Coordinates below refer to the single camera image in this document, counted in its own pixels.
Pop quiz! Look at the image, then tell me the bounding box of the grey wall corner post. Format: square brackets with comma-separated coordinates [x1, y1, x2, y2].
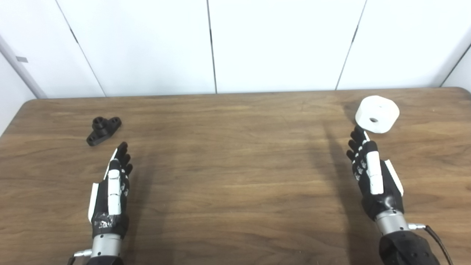
[0, 35, 47, 99]

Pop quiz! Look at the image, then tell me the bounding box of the round white piece with hole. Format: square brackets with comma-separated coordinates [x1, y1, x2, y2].
[355, 95, 400, 134]

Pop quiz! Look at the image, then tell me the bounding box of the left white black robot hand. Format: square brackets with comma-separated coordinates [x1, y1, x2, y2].
[88, 142, 134, 240]

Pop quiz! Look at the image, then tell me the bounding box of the black flanged holder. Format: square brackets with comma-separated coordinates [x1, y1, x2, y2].
[86, 116, 122, 147]

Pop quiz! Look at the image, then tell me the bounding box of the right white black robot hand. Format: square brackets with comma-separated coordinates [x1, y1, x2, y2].
[346, 126, 404, 222]

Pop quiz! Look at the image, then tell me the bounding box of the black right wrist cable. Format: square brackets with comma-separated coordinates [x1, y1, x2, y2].
[408, 223, 455, 265]

